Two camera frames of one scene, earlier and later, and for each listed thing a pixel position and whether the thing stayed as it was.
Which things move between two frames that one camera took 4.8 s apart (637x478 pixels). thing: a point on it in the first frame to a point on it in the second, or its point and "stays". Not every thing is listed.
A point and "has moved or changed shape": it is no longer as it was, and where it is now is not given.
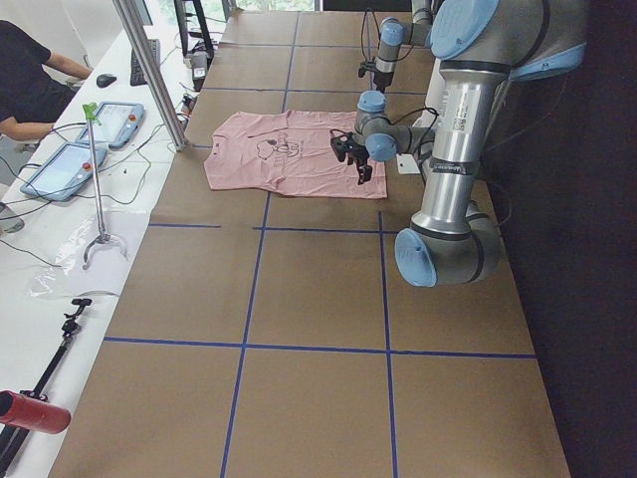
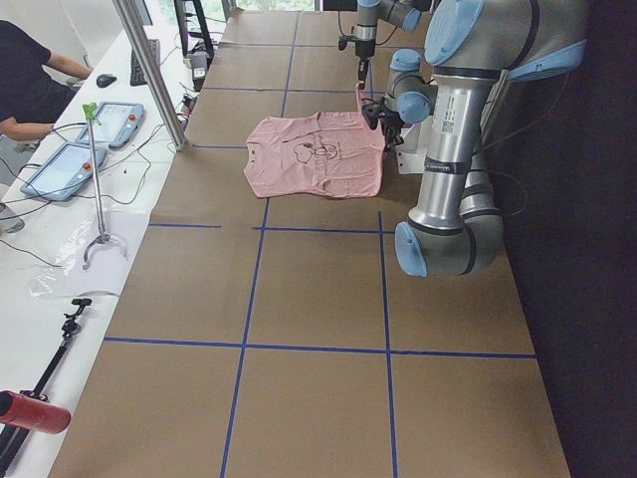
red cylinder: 21,410 stays
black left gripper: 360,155 to 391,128
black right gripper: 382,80 to 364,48
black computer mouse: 105,80 stays
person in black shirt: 35,86 stays
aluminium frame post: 134,31 stays
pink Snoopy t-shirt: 289,152 has moved or changed shape
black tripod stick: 12,438 stays
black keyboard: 136,75 stays
